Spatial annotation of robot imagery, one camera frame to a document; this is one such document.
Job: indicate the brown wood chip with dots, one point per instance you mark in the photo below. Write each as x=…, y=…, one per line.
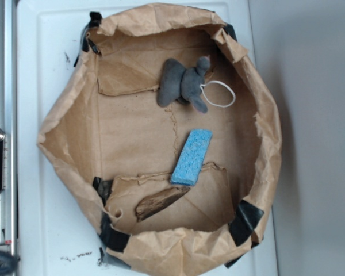
x=152, y=204

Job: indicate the brown paper bag bin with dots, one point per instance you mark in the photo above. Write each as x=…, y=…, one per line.
x=111, y=144

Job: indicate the blue sponge block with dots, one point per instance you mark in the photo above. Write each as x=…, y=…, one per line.
x=190, y=161

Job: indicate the grey plush elephant toy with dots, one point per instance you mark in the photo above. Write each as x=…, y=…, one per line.
x=183, y=84

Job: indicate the white rubber band loop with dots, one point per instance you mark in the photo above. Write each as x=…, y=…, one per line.
x=202, y=86

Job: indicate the metal rail frame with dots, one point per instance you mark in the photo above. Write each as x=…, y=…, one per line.
x=9, y=258

